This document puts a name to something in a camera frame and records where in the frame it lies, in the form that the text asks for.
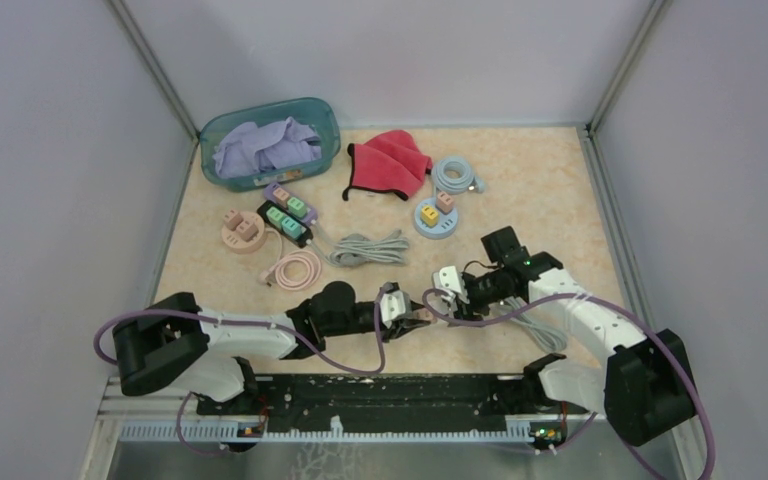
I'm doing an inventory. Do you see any round blue power socket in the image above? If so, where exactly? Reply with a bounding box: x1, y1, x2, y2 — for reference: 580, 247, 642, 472
413, 198, 460, 240

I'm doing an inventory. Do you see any yellow USB charger plug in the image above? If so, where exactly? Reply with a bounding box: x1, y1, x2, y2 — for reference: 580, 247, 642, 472
420, 204, 439, 228

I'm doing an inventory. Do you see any pink USB charger plug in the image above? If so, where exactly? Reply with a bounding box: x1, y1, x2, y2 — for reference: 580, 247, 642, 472
435, 191, 454, 215

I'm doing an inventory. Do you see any blue-grey socket cable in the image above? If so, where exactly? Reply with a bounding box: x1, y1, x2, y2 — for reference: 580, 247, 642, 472
430, 155, 488, 197

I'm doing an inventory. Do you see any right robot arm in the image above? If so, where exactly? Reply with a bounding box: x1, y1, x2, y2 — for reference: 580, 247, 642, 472
432, 248, 697, 446

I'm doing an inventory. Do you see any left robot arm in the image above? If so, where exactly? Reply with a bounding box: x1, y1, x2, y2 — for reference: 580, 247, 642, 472
109, 281, 434, 414

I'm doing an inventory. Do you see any teal plug on black strip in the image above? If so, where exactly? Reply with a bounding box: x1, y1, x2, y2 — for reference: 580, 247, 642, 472
282, 216, 306, 241

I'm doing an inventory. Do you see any green plug on purple strip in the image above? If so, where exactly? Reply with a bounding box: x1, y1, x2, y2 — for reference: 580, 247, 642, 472
286, 197, 309, 219

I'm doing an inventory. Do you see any green plug on black strip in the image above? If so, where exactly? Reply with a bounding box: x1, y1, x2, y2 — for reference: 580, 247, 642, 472
266, 206, 286, 230

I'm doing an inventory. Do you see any round pink power socket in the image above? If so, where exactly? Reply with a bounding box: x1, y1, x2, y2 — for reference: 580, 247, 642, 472
220, 212, 266, 254

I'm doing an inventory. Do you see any pink plug on purple strip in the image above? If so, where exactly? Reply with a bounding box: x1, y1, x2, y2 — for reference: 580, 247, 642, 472
272, 187, 292, 206

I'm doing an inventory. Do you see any pink plug on pink socket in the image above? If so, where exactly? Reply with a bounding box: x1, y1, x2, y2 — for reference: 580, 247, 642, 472
223, 209, 244, 230

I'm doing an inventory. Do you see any black power strip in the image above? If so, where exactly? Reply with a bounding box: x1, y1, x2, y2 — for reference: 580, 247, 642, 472
256, 200, 313, 248

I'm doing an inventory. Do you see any purple power strip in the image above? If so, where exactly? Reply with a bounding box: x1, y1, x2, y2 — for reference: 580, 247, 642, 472
263, 182, 319, 226

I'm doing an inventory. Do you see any red microfiber cloth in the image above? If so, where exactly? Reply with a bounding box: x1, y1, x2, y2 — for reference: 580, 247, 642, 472
342, 130, 433, 201

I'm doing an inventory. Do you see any lavender cloth in bin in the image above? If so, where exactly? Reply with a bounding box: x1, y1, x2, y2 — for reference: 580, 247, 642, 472
212, 117, 322, 179

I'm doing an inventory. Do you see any teal plastic bin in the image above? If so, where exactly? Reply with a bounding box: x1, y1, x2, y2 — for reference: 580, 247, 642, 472
199, 97, 341, 192

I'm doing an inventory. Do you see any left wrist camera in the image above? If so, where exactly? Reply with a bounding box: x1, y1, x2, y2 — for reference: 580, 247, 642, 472
378, 283, 413, 328

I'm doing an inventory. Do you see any bundled grey cable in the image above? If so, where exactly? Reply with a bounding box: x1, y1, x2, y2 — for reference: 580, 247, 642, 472
311, 229, 412, 269

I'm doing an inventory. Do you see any coiled pink cable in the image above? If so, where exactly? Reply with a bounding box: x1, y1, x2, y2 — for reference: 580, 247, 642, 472
259, 230, 324, 290

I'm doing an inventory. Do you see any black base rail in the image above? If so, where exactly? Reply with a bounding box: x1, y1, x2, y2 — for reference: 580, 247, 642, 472
196, 374, 585, 434

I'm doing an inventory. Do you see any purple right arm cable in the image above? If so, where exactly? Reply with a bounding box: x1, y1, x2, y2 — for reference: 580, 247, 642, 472
421, 288, 717, 480

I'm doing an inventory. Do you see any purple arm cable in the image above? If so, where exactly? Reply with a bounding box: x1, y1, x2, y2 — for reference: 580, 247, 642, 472
93, 284, 399, 378
421, 288, 717, 480

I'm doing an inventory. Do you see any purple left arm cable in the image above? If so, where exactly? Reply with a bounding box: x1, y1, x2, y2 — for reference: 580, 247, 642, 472
93, 284, 399, 378

